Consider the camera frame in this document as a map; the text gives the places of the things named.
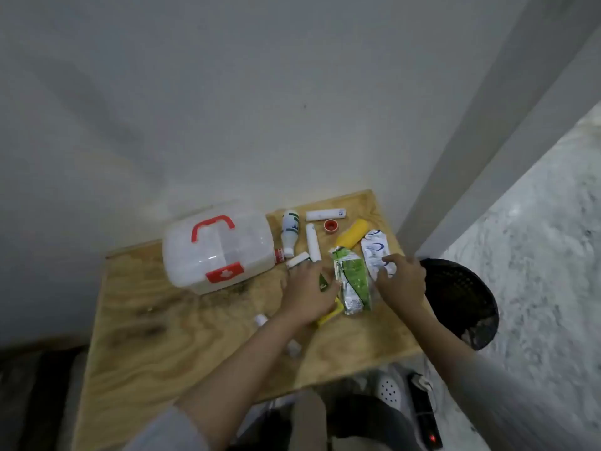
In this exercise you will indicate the person's left hand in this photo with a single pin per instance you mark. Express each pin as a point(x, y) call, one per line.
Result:
point(305, 295)

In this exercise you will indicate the black power strip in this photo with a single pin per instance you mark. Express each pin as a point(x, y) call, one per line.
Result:
point(422, 413)

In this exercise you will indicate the person's right hand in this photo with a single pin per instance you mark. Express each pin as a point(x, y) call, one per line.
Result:
point(404, 286)

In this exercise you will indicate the person's left forearm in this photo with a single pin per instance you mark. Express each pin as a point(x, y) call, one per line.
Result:
point(235, 380)

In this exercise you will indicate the grey knit sweater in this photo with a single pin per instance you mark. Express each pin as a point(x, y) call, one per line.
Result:
point(516, 408)

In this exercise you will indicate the red tape roll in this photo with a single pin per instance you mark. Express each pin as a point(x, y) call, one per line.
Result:
point(279, 255)
point(331, 226)

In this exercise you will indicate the long printed white gauze roll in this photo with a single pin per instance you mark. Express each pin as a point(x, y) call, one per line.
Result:
point(261, 319)

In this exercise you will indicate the yellow bottle white cap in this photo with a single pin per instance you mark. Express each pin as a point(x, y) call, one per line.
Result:
point(353, 232)

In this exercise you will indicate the white translucent pouch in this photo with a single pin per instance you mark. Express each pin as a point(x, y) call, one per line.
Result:
point(373, 251)

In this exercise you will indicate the white perforated shoe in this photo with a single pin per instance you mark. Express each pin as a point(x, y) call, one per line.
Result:
point(390, 387)

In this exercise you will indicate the black mesh wastebasket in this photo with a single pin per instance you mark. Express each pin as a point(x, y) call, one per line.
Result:
point(460, 295)

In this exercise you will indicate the person's dark trousers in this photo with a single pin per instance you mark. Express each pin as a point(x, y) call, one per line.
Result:
point(371, 427)

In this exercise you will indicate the green and silver packet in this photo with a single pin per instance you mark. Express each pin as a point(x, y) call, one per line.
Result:
point(352, 281)

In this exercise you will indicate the person's right forearm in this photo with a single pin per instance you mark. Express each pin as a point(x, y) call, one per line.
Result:
point(446, 342)

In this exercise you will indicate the wooden table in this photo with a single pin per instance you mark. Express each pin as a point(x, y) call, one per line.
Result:
point(164, 333)

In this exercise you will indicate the green and yellow medicine box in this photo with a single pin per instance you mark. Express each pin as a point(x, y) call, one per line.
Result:
point(328, 316)

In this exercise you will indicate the white bottle green label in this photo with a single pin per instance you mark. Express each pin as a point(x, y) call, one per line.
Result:
point(290, 230)

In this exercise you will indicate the short white gauze roll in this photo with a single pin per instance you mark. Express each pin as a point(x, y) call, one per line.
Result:
point(297, 260)

